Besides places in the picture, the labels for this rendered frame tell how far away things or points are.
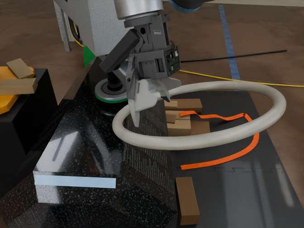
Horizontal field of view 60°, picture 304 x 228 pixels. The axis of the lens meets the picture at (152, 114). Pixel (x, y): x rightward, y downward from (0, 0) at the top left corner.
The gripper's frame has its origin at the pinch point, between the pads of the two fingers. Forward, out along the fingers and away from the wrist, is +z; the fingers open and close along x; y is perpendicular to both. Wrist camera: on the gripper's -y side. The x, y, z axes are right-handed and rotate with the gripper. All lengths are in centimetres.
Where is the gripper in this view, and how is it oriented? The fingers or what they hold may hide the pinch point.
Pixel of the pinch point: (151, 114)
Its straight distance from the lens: 58.3
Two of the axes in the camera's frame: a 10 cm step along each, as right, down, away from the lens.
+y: 8.6, 0.0, -5.1
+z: 1.9, 9.3, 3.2
